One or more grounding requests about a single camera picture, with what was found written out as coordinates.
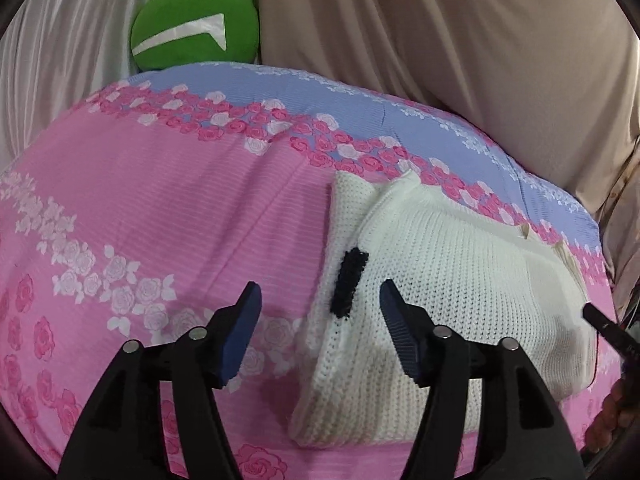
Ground person's right hand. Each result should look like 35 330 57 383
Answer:
585 377 638 456

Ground green round cushion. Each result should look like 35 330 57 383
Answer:
130 0 261 72

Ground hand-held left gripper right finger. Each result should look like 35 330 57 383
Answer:
378 279 586 480

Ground silver satin curtain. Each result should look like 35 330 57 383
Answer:
0 0 201 161

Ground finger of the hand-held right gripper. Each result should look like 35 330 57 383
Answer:
582 302 640 361

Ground pink floral bed sheet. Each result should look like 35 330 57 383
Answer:
0 61 618 480

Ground white red black knit sweater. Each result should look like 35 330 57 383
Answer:
289 169 598 448

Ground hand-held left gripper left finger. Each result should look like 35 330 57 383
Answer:
56 281 263 480

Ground beige draped cloth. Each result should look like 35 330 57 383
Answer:
170 0 640 306

